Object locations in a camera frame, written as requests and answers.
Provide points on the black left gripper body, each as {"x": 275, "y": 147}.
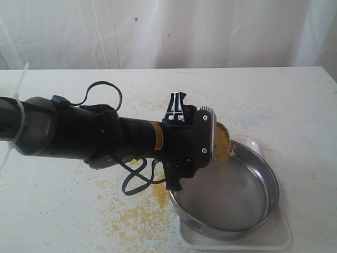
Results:
{"x": 178, "y": 161}

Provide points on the stainless steel cup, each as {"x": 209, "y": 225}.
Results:
{"x": 223, "y": 142}

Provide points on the round metal sieve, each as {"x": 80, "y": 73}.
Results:
{"x": 228, "y": 199}

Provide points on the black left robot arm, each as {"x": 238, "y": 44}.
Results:
{"x": 95, "y": 134}

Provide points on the white plastic tray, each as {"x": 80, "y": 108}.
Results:
{"x": 274, "y": 235}

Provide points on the white backdrop curtain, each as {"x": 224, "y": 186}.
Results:
{"x": 167, "y": 34}

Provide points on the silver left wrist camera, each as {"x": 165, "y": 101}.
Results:
{"x": 204, "y": 133}

